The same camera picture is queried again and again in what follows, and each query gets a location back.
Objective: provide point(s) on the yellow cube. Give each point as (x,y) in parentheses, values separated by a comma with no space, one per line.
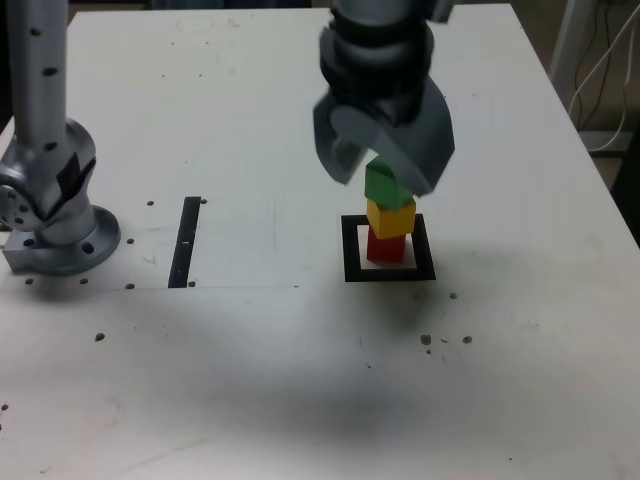
(390,222)

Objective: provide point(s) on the black tape strip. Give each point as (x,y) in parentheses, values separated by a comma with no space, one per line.
(184,240)

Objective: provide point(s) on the green cube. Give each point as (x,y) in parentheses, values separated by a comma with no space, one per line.
(382,187)

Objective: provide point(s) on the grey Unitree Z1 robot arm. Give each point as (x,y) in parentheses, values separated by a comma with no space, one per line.
(40,100)

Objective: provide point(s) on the red cube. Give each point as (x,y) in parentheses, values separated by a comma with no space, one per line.
(385,249)

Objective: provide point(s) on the black tape square outline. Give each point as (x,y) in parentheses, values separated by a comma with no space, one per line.
(350,260)

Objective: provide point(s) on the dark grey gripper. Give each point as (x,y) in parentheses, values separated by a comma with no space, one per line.
(402,112)

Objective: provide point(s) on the white post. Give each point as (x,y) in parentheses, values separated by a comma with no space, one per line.
(565,30)

